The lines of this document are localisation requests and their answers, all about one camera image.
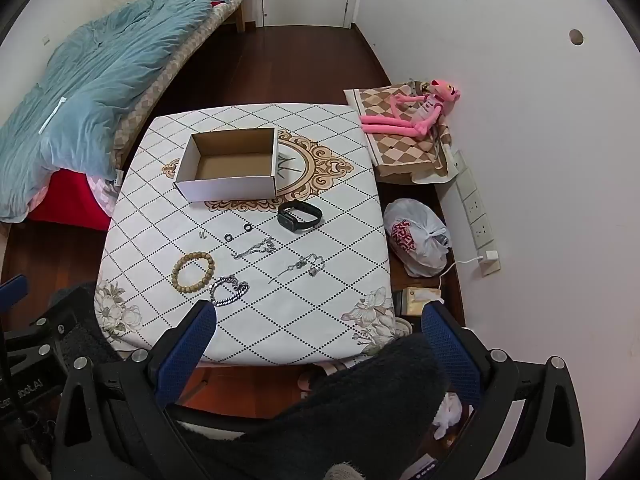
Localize red cloth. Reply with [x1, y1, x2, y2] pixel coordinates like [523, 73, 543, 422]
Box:
[27, 169, 113, 233]

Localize crumpled white tissue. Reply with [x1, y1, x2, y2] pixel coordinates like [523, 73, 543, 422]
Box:
[432, 392, 475, 441]

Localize white plastic bag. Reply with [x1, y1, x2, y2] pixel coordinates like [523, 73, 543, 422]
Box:
[383, 198, 452, 277]

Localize thick silver chain bracelet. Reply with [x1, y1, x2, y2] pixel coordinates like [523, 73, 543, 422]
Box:
[208, 275, 250, 307]

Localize light blue duvet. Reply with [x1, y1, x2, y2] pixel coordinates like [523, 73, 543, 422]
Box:
[0, 0, 248, 221]

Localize silver chain necklace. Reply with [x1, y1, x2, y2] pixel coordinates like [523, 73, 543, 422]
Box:
[231, 237, 277, 261]

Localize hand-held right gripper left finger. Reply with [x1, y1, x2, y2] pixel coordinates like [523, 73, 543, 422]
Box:
[52, 300, 217, 480]

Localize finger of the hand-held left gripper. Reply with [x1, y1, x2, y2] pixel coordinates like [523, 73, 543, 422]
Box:
[0, 274, 67, 348]

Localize pink plush toy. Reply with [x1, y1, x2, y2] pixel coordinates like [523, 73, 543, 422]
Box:
[360, 79, 462, 137]

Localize small tan box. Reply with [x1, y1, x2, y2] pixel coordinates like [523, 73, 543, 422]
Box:
[393, 286, 443, 317]

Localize white charger cable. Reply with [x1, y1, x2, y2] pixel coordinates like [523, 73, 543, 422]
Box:
[435, 258, 482, 296]

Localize white wall socket row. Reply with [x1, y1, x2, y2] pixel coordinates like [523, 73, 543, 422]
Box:
[452, 150, 501, 276]

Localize black smart band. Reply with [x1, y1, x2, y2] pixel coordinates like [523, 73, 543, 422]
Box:
[277, 200, 323, 232]

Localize cardboard box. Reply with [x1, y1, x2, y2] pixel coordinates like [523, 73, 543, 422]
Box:
[172, 127, 278, 203]

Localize silver pendant necklace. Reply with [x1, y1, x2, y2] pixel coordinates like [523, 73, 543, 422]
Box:
[268, 253, 326, 285]

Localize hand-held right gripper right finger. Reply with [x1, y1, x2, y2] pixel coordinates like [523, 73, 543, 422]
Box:
[415, 301, 587, 480]

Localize dark fleece pants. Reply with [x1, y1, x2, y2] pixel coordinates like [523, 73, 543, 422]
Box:
[50, 282, 451, 480]

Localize white diamond-patterned tablecloth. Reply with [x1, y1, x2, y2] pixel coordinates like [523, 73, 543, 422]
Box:
[94, 103, 416, 365]

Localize pink checkered sheet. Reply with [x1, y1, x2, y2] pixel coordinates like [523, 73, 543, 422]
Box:
[86, 174, 122, 213]

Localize wooden bead bracelet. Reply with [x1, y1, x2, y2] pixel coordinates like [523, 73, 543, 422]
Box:
[171, 251, 216, 292]

